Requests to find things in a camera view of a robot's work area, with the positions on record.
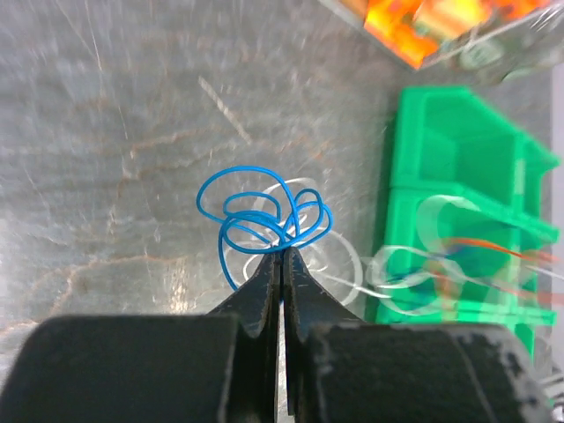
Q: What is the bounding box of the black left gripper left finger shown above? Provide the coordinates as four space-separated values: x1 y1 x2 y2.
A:
1 255 281 422

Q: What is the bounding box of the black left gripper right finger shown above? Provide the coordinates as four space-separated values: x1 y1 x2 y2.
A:
281 248 553 422

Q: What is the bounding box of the light blue cable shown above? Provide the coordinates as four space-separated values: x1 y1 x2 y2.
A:
196 165 334 292

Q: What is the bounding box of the white cable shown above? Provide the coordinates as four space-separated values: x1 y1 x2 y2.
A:
219 177 564 316

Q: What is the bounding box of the green compartment bin tray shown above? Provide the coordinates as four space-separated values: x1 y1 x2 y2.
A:
365 86 560 353

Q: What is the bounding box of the orange sponge package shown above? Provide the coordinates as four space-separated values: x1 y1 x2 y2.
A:
363 1 563 70

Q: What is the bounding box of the white wire wooden shelf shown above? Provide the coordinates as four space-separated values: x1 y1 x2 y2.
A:
324 1 563 84

